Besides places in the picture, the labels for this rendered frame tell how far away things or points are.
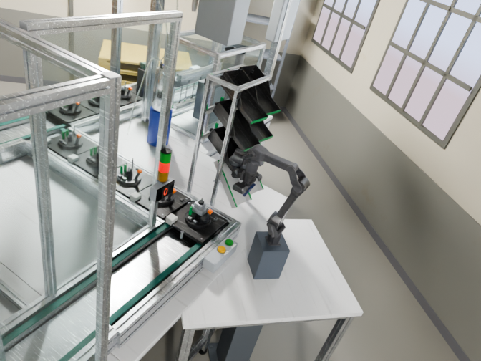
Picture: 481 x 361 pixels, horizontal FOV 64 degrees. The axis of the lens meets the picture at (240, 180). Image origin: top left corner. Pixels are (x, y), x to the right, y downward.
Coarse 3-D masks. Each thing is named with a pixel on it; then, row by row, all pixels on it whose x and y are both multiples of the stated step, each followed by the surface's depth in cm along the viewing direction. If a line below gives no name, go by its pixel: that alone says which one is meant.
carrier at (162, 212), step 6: (162, 198) 211; (174, 198) 216; (186, 198) 218; (162, 204) 208; (168, 204) 211; (174, 204) 212; (180, 204) 213; (186, 204) 217; (162, 210) 206; (168, 210) 207; (174, 210) 208; (162, 216) 202
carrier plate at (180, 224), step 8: (184, 208) 211; (184, 216) 206; (216, 216) 212; (168, 224) 201; (176, 224) 199; (184, 224) 201; (216, 224) 206; (224, 224) 208; (192, 232) 197; (200, 232) 198; (208, 232) 200; (200, 240) 194
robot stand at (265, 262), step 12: (264, 240) 190; (252, 252) 198; (264, 252) 184; (276, 252) 186; (288, 252) 188; (252, 264) 198; (264, 264) 190; (276, 264) 192; (264, 276) 195; (276, 276) 197
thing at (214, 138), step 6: (216, 132) 213; (222, 132) 219; (210, 138) 211; (216, 138) 208; (222, 138) 218; (216, 144) 210; (222, 144) 207; (228, 144) 218; (234, 144) 218; (228, 150) 215; (234, 150) 218; (228, 156) 213; (228, 162) 208; (234, 168) 210
